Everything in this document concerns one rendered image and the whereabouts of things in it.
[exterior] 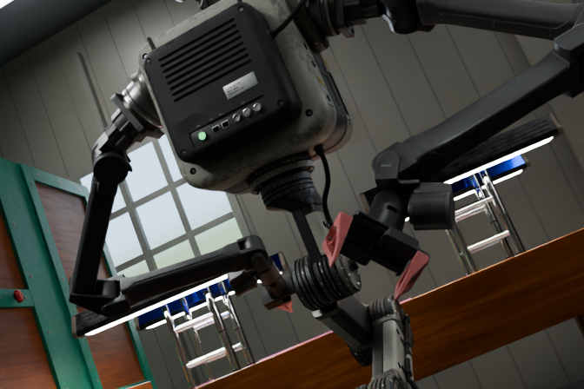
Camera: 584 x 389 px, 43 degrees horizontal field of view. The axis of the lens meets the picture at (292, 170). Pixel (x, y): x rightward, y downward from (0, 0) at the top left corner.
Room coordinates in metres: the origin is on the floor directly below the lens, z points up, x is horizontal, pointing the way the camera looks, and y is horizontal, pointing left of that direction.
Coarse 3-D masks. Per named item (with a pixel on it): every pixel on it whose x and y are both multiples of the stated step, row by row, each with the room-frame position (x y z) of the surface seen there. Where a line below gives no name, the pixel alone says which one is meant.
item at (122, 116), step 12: (120, 96) 1.54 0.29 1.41; (120, 108) 1.53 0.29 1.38; (120, 120) 1.53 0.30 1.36; (132, 120) 1.52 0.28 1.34; (108, 132) 1.55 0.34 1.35; (120, 132) 1.55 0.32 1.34; (132, 132) 1.55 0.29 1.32; (144, 132) 1.53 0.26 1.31; (156, 132) 1.57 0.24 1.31; (120, 144) 1.56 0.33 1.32; (132, 144) 1.60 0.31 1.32
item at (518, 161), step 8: (512, 160) 2.74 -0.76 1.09; (520, 160) 2.73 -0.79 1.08; (488, 168) 2.75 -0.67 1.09; (496, 168) 2.74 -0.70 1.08; (504, 168) 2.73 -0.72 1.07; (512, 168) 2.72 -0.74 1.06; (520, 168) 2.72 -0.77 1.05; (480, 176) 2.74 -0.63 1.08; (496, 176) 2.72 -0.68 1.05; (504, 176) 2.72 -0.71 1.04; (456, 184) 2.75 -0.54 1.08; (464, 184) 2.74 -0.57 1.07; (456, 192) 2.73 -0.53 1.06; (464, 192) 2.73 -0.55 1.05
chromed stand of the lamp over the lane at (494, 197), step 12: (480, 144) 2.20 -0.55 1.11; (492, 192) 2.36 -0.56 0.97; (468, 204) 2.37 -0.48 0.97; (480, 204) 2.37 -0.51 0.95; (504, 216) 2.36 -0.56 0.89; (456, 228) 2.37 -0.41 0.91; (492, 240) 2.37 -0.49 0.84; (516, 240) 2.36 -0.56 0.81; (468, 252) 2.37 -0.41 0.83; (516, 252) 2.37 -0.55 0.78; (468, 264) 2.38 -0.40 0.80
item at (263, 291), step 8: (280, 280) 1.96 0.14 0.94; (288, 280) 2.02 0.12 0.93; (264, 288) 2.03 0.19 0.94; (272, 288) 1.96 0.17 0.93; (280, 288) 1.97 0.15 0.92; (288, 288) 2.00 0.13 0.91; (264, 296) 2.01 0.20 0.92; (272, 296) 1.99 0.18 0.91; (280, 296) 1.99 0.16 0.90; (264, 304) 2.00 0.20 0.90
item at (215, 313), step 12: (204, 288) 2.42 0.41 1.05; (168, 312) 2.44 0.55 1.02; (216, 312) 2.43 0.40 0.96; (168, 324) 2.43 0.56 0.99; (192, 324) 2.43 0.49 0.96; (216, 324) 2.42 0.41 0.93; (228, 336) 2.43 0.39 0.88; (180, 348) 2.43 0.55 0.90; (228, 348) 2.42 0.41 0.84; (180, 360) 2.44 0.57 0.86; (192, 360) 2.44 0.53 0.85; (204, 360) 2.43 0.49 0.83; (192, 384) 2.43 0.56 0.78
